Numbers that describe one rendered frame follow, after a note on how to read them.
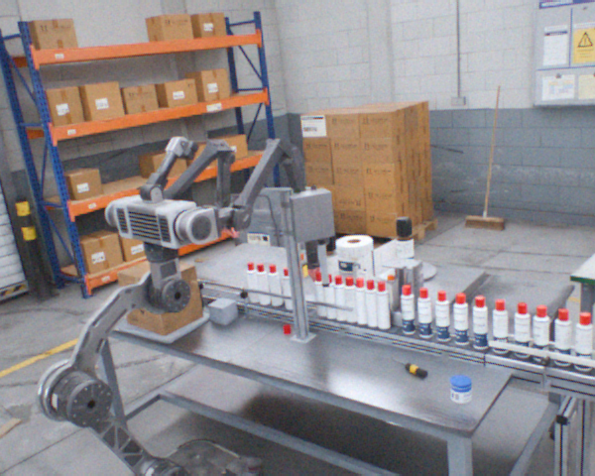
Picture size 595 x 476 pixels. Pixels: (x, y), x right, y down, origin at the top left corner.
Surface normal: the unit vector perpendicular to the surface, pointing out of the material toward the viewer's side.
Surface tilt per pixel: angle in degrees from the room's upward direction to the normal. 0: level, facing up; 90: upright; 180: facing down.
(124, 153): 90
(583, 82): 90
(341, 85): 90
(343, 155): 91
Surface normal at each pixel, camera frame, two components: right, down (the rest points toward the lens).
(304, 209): 0.32, 0.26
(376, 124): -0.58, 0.31
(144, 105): 0.74, 0.14
